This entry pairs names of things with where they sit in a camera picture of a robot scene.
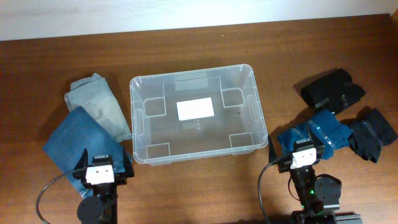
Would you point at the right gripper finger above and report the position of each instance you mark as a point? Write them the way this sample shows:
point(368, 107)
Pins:
point(272, 152)
point(314, 138)

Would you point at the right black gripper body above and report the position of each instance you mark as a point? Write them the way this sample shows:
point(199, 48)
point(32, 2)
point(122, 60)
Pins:
point(285, 166)

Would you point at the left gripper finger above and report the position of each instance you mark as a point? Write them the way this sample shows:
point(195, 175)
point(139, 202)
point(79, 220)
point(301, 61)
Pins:
point(127, 164)
point(83, 161)

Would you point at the blue garment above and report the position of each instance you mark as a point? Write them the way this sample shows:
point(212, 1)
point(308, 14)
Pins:
point(329, 130)

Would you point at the blue jeans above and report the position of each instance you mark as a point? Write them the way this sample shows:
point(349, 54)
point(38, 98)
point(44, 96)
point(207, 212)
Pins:
point(79, 131)

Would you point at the black garment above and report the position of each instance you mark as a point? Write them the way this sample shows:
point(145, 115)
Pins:
point(334, 92)

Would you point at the dark navy garment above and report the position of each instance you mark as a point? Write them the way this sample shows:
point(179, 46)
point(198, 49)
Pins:
point(370, 134)

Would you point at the light grey jeans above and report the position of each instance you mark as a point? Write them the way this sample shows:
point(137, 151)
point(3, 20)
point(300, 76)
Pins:
point(95, 96)

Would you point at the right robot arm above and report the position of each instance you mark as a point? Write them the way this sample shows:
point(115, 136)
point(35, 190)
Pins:
point(318, 194)

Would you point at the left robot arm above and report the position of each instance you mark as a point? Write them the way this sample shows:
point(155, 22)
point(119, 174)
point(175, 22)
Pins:
point(101, 207)

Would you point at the clear plastic storage bin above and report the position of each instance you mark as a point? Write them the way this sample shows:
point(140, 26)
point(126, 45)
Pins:
point(238, 126)

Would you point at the white label in bin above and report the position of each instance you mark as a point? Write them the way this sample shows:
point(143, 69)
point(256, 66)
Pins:
point(195, 109)

